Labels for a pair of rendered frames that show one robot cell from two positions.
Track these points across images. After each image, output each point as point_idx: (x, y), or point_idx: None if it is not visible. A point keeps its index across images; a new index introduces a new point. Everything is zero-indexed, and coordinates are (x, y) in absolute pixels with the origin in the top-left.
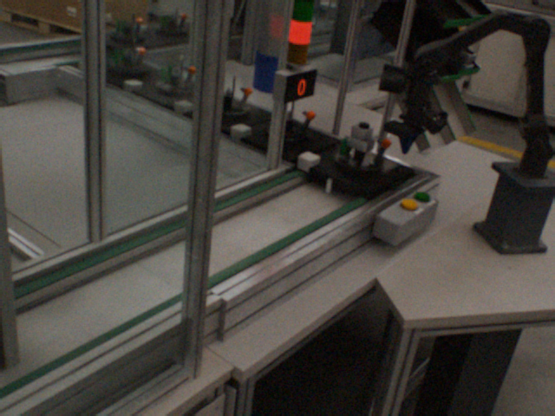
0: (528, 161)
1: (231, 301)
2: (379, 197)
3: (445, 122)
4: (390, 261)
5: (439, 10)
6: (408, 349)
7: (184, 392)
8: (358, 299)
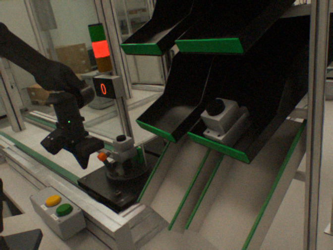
0: None
1: (3, 151)
2: (75, 187)
3: (45, 145)
4: (38, 221)
5: (163, 32)
6: None
7: None
8: None
